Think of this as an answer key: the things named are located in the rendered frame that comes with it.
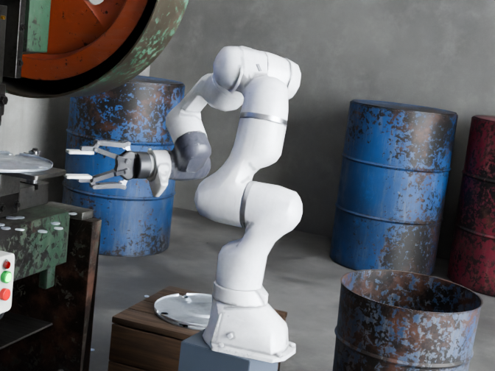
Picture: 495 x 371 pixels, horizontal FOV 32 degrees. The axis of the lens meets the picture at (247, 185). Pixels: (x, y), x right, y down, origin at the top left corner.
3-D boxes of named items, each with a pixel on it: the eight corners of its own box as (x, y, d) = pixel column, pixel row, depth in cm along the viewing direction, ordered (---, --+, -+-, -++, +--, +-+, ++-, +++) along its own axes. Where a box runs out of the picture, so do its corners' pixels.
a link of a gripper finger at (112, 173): (124, 164, 241) (124, 169, 241) (86, 177, 236) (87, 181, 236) (129, 167, 237) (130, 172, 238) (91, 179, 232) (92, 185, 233)
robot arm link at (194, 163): (177, 121, 238) (188, 151, 233) (219, 124, 245) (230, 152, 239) (155, 162, 250) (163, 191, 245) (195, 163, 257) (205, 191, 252)
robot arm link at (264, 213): (283, 300, 196) (297, 193, 192) (208, 284, 202) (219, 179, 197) (297, 288, 206) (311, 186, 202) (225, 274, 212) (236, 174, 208)
